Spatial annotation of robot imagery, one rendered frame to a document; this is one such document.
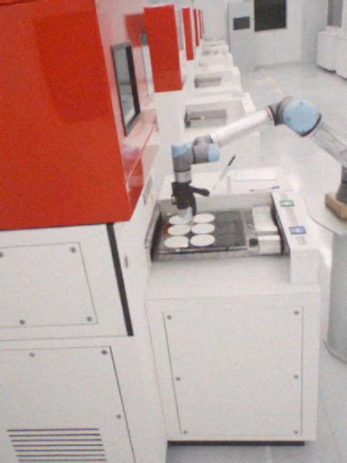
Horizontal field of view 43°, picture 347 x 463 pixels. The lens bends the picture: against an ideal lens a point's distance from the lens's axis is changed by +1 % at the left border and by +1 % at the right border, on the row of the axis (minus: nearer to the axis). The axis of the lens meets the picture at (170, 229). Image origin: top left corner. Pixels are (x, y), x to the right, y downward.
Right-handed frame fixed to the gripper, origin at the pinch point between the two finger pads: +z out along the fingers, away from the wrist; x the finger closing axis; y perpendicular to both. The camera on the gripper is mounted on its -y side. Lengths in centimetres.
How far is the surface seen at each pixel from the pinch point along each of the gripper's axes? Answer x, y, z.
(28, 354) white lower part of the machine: 26, 80, 16
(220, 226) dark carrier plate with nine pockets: 8.9, -9.1, 2.1
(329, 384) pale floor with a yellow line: 36, -48, 92
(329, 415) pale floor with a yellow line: 49, -35, 92
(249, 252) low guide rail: 26.6, -11.2, 8.0
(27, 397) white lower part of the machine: 23, 85, 36
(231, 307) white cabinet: 44.9, 10.3, 14.8
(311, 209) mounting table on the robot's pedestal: 7, -61, 10
